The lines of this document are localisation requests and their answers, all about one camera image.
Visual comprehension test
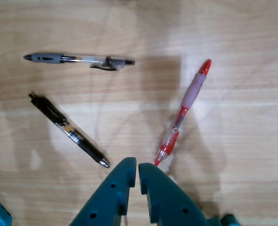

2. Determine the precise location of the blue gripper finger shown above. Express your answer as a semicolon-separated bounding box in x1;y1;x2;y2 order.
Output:
138;162;209;226
69;157;137;226

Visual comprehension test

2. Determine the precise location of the black retractable gel pen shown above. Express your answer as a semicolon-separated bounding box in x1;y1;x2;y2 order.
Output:
28;92;111;169

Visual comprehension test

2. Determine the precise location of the red retractable pen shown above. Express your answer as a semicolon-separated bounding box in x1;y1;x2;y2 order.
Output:
154;58;212;167

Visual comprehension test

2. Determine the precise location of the grey grip retractable pen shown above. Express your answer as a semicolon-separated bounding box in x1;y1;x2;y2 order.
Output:
23;53;135;71

